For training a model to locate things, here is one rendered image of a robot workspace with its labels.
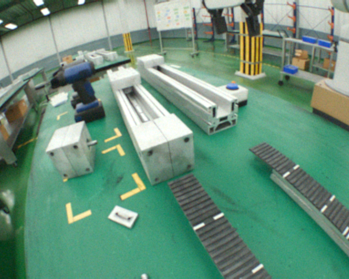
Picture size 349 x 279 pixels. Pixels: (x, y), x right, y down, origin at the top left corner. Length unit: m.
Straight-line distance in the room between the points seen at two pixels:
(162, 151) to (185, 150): 0.05
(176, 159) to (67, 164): 0.26
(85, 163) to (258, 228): 0.39
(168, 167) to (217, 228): 0.16
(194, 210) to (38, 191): 0.40
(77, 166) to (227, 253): 0.37
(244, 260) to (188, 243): 0.10
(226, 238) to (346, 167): 0.37
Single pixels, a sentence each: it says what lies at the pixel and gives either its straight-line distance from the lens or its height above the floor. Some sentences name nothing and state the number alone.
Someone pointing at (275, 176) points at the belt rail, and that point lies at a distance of 0.39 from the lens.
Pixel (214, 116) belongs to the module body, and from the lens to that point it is 0.47.
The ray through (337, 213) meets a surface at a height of 0.81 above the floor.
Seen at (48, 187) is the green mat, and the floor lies 0.78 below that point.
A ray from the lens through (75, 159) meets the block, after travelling 0.44.
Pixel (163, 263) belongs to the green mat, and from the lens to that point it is 0.30.
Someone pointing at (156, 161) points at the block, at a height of 0.84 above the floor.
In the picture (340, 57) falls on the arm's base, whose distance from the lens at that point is 0.77.
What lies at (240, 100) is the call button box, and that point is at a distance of 0.63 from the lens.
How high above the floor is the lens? 1.06
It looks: 36 degrees down
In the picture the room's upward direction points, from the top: 8 degrees counter-clockwise
